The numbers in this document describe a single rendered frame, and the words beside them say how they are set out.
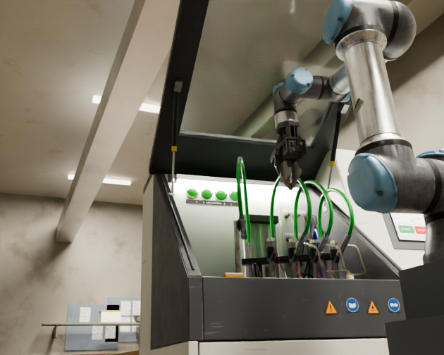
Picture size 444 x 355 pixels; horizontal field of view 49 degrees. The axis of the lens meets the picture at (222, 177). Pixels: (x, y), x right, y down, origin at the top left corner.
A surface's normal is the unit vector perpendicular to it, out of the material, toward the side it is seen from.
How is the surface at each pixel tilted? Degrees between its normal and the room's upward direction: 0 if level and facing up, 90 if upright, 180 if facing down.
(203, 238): 90
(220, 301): 90
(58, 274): 90
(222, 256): 90
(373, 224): 76
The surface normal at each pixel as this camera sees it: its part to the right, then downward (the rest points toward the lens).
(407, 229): 0.28, -0.57
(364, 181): -0.96, 0.07
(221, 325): 0.29, -0.36
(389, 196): 0.14, 0.40
